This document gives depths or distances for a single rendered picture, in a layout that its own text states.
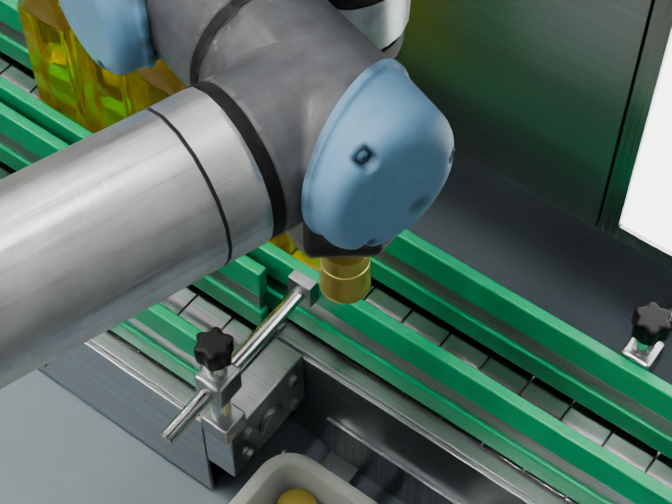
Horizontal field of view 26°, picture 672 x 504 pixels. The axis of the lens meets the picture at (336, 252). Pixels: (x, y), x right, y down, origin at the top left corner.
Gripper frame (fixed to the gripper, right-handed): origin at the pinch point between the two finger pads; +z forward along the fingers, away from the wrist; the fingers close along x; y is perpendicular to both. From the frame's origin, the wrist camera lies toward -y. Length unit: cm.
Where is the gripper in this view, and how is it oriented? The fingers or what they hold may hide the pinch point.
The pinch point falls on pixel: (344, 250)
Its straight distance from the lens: 97.6
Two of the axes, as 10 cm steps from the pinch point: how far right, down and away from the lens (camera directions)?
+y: -0.7, -8.1, 5.8
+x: -10.0, 0.6, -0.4
